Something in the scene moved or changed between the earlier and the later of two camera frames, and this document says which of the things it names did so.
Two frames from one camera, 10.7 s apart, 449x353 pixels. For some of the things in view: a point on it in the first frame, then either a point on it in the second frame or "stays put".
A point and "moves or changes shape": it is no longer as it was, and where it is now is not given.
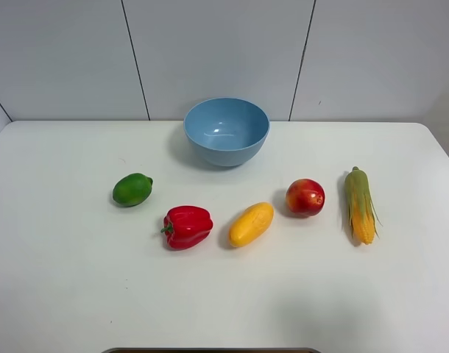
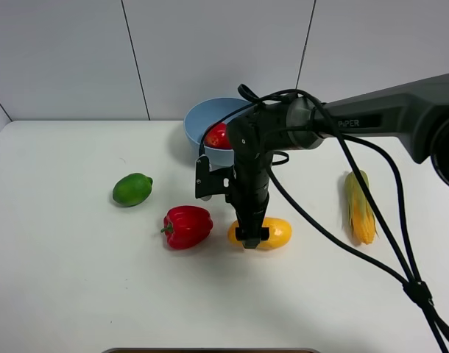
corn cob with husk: x=361 y=209 stays put
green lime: x=132 y=190 stays put
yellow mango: x=251 y=223 moves or changes shape
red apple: x=305 y=198 -> x=216 y=136
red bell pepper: x=185 y=226 stays put
